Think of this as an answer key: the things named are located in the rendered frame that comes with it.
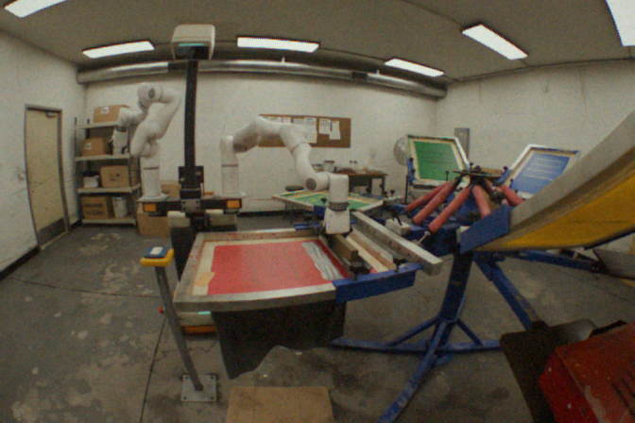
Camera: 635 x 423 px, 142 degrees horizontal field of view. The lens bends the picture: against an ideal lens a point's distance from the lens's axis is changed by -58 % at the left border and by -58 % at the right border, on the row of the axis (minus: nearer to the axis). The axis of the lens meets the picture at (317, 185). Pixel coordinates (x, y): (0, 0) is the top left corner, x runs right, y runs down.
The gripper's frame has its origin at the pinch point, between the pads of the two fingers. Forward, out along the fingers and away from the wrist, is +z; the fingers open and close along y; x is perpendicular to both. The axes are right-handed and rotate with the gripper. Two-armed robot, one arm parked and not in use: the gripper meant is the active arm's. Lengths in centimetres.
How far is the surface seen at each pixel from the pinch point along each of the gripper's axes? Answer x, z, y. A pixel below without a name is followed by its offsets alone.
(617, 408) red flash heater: 104, -9, -5
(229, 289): 17.4, 5.8, 43.5
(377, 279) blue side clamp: 30.1, 1.2, -2.5
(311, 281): 17.2, 5.9, 15.5
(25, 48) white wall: -186, -190, 366
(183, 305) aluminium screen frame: 29, 4, 57
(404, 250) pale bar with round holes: 17.3, -0.8, -22.2
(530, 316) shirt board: 67, 9, -44
